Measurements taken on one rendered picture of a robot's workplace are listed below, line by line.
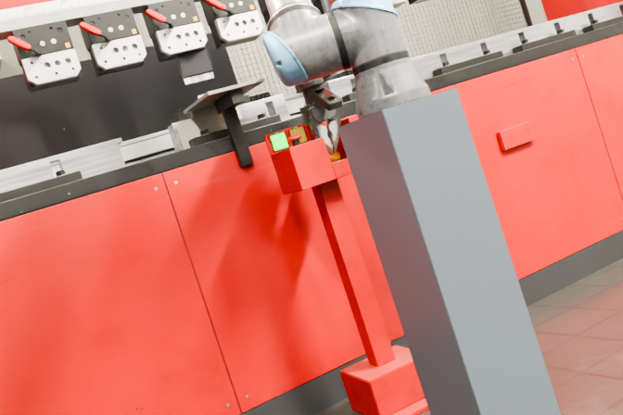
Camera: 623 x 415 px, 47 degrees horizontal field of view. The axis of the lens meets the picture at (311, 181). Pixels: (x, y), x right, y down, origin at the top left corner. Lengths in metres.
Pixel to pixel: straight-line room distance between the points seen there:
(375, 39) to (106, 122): 1.54
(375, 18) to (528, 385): 0.76
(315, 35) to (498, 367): 0.72
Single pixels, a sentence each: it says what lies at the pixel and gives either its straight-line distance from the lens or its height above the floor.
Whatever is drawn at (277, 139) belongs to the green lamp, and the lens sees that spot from 2.06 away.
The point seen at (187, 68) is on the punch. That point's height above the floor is 1.13.
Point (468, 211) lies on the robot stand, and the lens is 1.39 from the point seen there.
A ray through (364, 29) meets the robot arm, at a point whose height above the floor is 0.93.
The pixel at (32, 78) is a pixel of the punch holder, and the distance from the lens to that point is 2.18.
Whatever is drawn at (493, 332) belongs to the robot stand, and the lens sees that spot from 1.42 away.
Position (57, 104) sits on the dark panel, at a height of 1.21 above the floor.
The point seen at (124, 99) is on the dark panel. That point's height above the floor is 1.16.
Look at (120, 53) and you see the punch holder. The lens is 2.23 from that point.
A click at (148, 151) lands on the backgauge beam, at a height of 0.93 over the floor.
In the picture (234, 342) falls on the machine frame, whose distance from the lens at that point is 2.12.
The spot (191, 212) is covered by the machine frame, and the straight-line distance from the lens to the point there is 2.08.
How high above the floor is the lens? 0.72
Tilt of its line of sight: 1 degrees down
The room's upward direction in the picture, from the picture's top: 18 degrees counter-clockwise
